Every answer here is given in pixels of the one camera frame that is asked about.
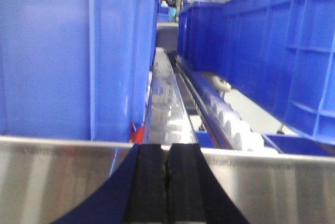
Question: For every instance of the blue shelf box left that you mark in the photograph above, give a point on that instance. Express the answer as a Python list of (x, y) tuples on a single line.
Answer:
[(75, 69)]

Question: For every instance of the small blue bin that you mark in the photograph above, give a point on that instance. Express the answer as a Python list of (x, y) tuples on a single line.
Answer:
[(298, 145)]

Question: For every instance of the blue shelf box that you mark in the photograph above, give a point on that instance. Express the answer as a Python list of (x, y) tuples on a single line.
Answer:
[(75, 69), (278, 53)]

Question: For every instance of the blue shelf box right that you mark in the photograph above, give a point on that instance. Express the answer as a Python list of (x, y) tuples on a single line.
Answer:
[(278, 53)]

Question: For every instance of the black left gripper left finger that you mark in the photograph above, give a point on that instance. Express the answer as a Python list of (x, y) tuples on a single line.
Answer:
[(135, 192)]

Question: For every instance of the white roller track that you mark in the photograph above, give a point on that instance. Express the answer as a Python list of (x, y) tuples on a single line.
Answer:
[(238, 132)]

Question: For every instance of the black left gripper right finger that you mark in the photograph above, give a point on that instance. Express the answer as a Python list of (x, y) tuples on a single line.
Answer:
[(193, 193)]

